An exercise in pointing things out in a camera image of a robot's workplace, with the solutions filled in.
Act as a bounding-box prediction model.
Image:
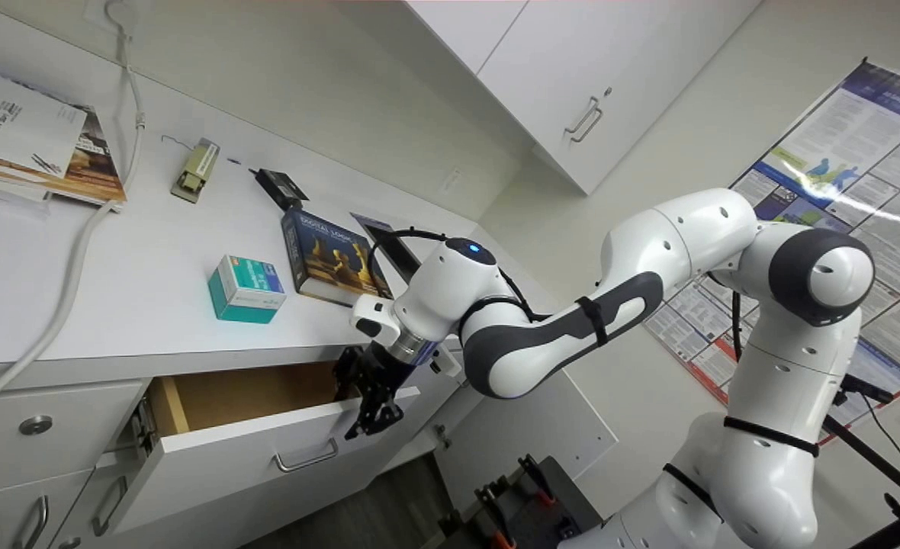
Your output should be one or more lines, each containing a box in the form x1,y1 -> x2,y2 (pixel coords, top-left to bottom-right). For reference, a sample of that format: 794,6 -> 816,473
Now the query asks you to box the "red and black clamp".
467,455 -> 574,549

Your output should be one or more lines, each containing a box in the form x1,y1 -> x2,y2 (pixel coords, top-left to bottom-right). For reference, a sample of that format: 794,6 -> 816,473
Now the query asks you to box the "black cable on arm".
363,225 -> 451,301

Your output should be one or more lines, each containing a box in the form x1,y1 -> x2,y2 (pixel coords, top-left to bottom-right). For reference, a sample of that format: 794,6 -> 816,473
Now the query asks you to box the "white cable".
0,0 -> 153,549

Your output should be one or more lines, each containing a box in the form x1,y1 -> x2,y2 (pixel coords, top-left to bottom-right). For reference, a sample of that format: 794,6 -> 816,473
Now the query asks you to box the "round silver drawer lock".
15,412 -> 55,440

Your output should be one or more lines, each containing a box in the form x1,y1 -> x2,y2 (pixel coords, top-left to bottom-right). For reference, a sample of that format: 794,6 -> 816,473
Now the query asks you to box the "silver wall cabinet handle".
560,91 -> 612,146

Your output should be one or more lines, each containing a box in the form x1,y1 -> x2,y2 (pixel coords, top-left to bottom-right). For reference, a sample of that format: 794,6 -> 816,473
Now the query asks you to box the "white drawer with lock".
0,376 -> 153,500

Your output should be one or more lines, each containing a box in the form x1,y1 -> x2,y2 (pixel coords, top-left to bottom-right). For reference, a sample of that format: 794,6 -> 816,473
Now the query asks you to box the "black tripod stand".
822,372 -> 900,549

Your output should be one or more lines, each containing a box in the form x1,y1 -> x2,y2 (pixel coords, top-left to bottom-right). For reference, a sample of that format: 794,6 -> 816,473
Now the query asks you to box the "dark blue book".
279,206 -> 396,307

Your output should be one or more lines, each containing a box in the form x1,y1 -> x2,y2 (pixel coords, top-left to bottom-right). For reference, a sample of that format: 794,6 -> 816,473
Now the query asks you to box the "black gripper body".
332,345 -> 418,412

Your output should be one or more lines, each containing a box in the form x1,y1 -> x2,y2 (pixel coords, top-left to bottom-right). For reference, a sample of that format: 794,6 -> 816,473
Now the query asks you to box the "white wall cabinet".
399,0 -> 764,195

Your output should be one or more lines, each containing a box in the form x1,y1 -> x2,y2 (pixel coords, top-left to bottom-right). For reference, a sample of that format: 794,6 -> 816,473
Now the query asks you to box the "research poster on wall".
651,59 -> 900,440

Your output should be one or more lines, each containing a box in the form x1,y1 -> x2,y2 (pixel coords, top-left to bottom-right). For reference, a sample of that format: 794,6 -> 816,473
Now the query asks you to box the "white paper sheet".
0,59 -> 90,180

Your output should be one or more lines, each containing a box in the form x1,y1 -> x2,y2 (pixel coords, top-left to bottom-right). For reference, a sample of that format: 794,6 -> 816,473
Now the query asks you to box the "white drawer with wooden interior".
110,361 -> 370,538

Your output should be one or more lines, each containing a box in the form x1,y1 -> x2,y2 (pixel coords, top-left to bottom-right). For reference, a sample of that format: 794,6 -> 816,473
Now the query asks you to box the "beige stapler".
166,138 -> 221,209

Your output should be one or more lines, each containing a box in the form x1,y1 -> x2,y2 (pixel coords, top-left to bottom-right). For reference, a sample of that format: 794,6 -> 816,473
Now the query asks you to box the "small black device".
247,165 -> 311,214

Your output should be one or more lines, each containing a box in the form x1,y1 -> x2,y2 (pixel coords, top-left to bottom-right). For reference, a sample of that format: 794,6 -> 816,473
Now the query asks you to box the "white base cabinet unit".
0,345 -> 625,549

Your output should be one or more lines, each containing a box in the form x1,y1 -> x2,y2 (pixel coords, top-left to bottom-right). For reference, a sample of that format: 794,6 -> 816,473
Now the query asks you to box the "silver drawer bar handle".
267,437 -> 340,480

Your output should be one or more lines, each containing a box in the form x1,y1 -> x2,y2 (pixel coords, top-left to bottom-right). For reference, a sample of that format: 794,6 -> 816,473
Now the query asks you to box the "teal and white box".
205,254 -> 290,328

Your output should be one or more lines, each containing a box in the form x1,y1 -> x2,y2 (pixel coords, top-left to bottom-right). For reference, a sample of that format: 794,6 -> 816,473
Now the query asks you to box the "silver vertical door handle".
9,494 -> 51,549
88,473 -> 130,540

